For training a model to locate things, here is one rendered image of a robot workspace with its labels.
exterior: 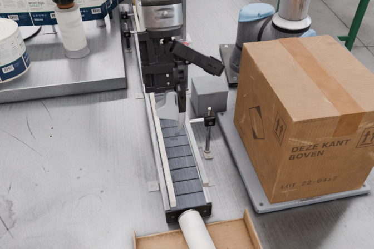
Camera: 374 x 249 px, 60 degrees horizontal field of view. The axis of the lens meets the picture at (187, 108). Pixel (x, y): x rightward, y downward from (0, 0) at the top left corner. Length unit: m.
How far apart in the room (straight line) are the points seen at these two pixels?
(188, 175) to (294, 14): 0.56
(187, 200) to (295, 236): 0.26
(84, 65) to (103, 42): 0.17
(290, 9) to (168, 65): 0.51
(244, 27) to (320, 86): 0.48
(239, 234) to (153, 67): 0.42
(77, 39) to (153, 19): 0.69
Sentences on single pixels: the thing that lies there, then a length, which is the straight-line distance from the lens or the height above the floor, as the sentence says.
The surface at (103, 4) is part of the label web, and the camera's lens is 1.48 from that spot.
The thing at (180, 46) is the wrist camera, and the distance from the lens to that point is 0.62.
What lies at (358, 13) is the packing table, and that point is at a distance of 3.08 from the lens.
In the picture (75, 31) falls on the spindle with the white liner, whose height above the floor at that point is 0.99.
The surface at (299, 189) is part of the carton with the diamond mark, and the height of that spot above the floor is 0.89.
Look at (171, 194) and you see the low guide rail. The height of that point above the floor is 0.91.
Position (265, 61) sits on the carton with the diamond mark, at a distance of 0.78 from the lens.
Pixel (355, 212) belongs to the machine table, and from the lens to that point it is 0.91.
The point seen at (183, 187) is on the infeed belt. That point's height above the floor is 0.88.
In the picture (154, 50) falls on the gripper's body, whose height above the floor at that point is 1.21.
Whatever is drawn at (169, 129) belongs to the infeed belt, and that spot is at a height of 0.88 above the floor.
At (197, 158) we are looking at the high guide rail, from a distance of 0.74.
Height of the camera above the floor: 1.52
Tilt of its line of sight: 40 degrees down
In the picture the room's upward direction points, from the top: straight up
